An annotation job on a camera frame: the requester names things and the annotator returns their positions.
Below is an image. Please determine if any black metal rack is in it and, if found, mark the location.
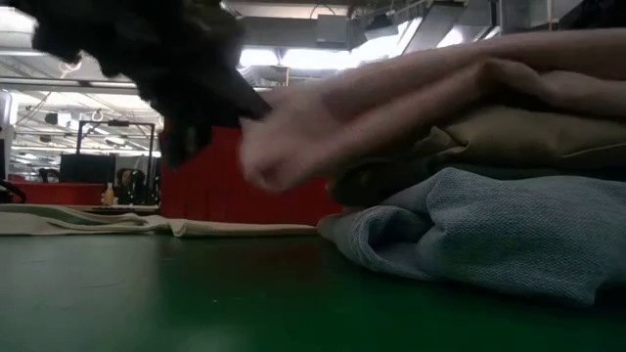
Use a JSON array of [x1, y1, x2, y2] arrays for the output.
[[75, 119, 157, 170]]

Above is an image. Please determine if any black monitor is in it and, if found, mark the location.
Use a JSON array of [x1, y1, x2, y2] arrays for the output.
[[59, 154, 117, 186]]

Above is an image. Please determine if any green table mat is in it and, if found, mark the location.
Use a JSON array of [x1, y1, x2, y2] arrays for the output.
[[0, 233, 626, 352]]

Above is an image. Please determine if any red low panel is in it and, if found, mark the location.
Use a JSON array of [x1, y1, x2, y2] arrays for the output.
[[7, 181, 107, 205]]

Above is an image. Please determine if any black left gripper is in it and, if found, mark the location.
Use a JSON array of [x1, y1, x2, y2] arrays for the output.
[[97, 0, 273, 170]]

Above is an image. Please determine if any person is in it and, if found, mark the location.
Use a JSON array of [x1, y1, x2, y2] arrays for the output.
[[114, 167, 149, 205]]

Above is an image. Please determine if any light blue towel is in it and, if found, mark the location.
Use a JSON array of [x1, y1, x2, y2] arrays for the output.
[[317, 167, 626, 308]]

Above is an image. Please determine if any pale pink garment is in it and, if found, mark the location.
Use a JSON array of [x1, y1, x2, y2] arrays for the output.
[[239, 26, 626, 193]]

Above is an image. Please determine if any red plastic laundry basket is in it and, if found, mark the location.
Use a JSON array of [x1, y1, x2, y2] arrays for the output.
[[158, 87, 343, 227]]

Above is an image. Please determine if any dark green garment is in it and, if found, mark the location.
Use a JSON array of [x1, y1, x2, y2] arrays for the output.
[[332, 155, 626, 206]]

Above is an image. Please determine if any white machine housing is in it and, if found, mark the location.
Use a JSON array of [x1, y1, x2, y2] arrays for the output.
[[0, 90, 16, 180]]

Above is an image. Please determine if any black cable loop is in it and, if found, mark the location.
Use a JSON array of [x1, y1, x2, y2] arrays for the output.
[[0, 178, 26, 204]]

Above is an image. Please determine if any bright ceiling light panel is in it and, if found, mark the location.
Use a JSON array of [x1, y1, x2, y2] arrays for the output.
[[239, 46, 363, 70]]

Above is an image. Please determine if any white printed tote bag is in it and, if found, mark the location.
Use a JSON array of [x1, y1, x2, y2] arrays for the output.
[[0, 203, 319, 240]]

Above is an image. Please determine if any grey ceiling box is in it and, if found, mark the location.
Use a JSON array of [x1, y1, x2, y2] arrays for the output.
[[316, 14, 354, 48]]

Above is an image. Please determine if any grey beige garment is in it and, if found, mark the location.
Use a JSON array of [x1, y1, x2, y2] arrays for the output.
[[415, 105, 626, 170]]

